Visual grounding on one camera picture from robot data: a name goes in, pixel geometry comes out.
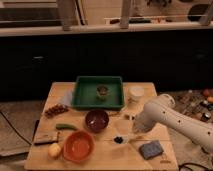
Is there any bunch of brown grapes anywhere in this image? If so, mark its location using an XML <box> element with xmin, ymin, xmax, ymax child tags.
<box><xmin>45</xmin><ymin>104</ymin><xmax>68</xmax><ymax>118</ymax></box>

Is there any orange bowl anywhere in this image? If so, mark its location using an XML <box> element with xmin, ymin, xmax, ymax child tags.
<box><xmin>63</xmin><ymin>130</ymin><xmax>94</xmax><ymax>163</ymax></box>

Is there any blue sponge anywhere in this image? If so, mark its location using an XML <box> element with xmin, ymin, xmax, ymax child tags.
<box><xmin>139</xmin><ymin>140</ymin><xmax>164</xmax><ymax>160</ymax></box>

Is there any green chili pepper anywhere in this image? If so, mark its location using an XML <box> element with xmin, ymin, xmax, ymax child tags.
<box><xmin>55</xmin><ymin>124</ymin><xmax>78</xmax><ymax>131</ymax></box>

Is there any black cable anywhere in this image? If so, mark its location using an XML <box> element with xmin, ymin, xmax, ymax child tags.
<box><xmin>178</xmin><ymin>162</ymin><xmax>213</xmax><ymax>171</ymax></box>

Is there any small green cup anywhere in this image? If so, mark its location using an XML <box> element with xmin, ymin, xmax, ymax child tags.
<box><xmin>97</xmin><ymin>85</ymin><xmax>108</xmax><ymax>101</ymax></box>

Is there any purple bowl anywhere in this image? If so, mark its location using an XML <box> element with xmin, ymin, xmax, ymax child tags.
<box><xmin>85</xmin><ymin>109</ymin><xmax>109</xmax><ymax>133</ymax></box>

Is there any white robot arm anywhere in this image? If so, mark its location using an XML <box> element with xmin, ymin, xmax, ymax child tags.
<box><xmin>132</xmin><ymin>94</ymin><xmax>213</xmax><ymax>153</ymax></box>

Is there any clear plastic bag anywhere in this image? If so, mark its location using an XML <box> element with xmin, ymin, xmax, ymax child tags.
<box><xmin>59</xmin><ymin>90</ymin><xmax>73</xmax><ymax>107</ymax></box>

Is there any green plastic tray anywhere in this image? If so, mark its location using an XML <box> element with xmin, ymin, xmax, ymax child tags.
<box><xmin>71</xmin><ymin>76</ymin><xmax>125</xmax><ymax>110</ymax></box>

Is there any silver fork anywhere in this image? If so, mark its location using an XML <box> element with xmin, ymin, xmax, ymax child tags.
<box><xmin>124</xmin><ymin>114</ymin><xmax>135</xmax><ymax>120</ymax></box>

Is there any white plastic container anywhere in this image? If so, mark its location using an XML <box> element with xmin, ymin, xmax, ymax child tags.
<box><xmin>128</xmin><ymin>86</ymin><xmax>144</xmax><ymax>104</ymax></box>

